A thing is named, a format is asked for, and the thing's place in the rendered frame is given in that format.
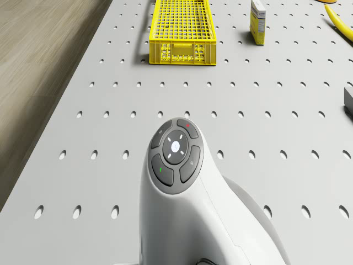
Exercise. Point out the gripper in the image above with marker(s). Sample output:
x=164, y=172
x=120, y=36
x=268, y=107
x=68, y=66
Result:
x=207, y=262

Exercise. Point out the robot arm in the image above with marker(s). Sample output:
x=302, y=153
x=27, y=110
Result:
x=187, y=209

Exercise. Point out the yellow basket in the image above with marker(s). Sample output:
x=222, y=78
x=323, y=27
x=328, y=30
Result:
x=182, y=49

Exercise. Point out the grey cube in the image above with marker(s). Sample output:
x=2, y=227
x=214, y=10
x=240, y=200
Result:
x=349, y=100

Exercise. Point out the white and yellow box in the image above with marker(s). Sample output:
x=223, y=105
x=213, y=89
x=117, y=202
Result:
x=258, y=25

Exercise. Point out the banana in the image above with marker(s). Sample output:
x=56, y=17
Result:
x=340, y=25

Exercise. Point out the yellow bowl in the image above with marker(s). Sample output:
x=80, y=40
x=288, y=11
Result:
x=326, y=1

